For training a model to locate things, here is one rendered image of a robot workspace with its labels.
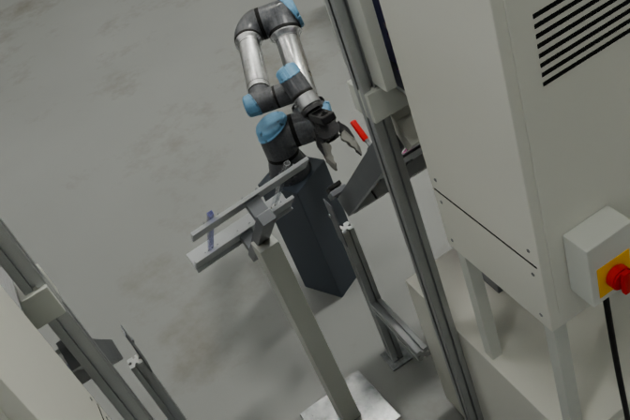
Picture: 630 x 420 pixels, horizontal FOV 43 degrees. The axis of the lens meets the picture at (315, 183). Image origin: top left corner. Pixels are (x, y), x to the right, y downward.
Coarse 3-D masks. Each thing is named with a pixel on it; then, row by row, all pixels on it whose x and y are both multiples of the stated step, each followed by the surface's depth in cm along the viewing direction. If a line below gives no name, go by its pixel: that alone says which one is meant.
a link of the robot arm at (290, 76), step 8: (288, 64) 245; (280, 72) 245; (288, 72) 244; (296, 72) 244; (280, 80) 246; (288, 80) 244; (296, 80) 244; (304, 80) 245; (288, 88) 245; (296, 88) 243; (304, 88) 243; (312, 88) 246; (296, 96) 243
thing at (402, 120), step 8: (408, 104) 164; (400, 112) 164; (408, 112) 164; (392, 120) 164; (400, 120) 163; (408, 120) 163; (400, 128) 163; (408, 128) 163; (400, 136) 165; (408, 136) 163; (416, 136) 163; (408, 144) 164; (416, 144) 165
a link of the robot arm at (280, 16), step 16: (288, 0) 278; (256, 16) 278; (272, 16) 277; (288, 16) 277; (272, 32) 277; (288, 32) 276; (288, 48) 274; (304, 64) 273; (320, 96) 269; (304, 128) 265; (304, 144) 270
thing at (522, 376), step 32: (448, 256) 219; (416, 288) 214; (448, 288) 210; (512, 320) 196; (576, 320) 191; (480, 352) 192; (512, 352) 189; (544, 352) 187; (576, 352) 184; (608, 352) 181; (448, 384) 239; (480, 384) 207; (512, 384) 183; (544, 384) 180; (608, 384) 176; (512, 416) 197; (544, 416) 175; (608, 416) 170
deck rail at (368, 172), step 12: (372, 144) 178; (372, 156) 182; (360, 168) 196; (372, 168) 187; (360, 180) 202; (372, 180) 193; (348, 192) 220; (360, 192) 209; (348, 204) 227; (360, 204) 223
